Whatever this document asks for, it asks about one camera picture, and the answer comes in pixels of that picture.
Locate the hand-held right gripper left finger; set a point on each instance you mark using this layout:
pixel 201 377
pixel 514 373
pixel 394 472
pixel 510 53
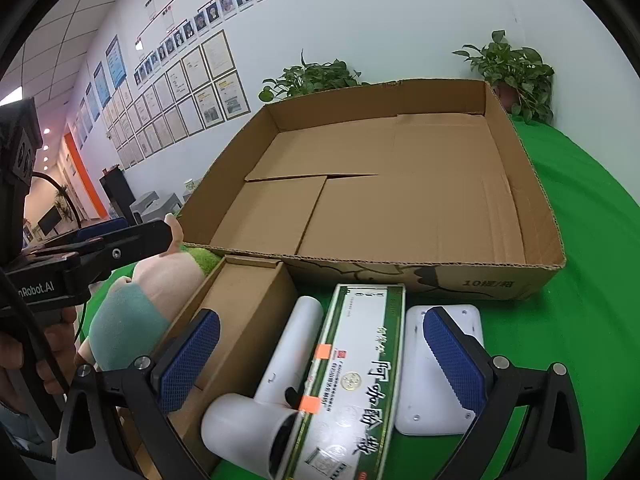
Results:
pixel 190 357

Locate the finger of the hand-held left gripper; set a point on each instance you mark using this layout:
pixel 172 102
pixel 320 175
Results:
pixel 102 230
pixel 130 247

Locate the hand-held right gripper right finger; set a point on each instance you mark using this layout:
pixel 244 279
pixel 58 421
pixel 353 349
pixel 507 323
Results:
pixel 452 360

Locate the pink plush pig toy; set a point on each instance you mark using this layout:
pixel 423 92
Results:
pixel 150 280

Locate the small cardboard box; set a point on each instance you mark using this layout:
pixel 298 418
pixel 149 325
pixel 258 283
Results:
pixel 250 310

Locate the green and white medicine box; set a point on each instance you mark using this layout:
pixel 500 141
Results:
pixel 350 385

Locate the white hair dryer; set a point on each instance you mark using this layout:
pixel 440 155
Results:
pixel 295 340

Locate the large shallow cardboard box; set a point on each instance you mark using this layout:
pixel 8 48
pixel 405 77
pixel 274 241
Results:
pixel 400 185

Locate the person's left hand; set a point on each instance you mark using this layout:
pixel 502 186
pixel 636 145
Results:
pixel 57 360

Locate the black cabinet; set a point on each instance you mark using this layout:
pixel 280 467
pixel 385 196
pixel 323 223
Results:
pixel 117 192

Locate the white flat rectangular device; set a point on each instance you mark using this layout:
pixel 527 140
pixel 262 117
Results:
pixel 415 385

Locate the grey seat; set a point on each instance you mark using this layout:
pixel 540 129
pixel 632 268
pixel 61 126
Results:
pixel 155 205

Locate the green table cloth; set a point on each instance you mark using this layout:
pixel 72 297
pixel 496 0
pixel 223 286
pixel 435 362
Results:
pixel 575 335

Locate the green potted plant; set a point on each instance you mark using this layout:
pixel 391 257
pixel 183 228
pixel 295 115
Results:
pixel 510 72
pixel 310 77

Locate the black wall screen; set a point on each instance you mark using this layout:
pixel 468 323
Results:
pixel 50 220

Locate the blue wall poster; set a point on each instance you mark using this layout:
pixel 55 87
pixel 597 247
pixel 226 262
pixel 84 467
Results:
pixel 116 62
pixel 101 85

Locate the wall of framed certificates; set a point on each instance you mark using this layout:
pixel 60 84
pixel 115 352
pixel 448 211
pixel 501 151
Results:
pixel 200 90

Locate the wall chart of portrait photos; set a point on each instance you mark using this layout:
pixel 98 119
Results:
pixel 225 5

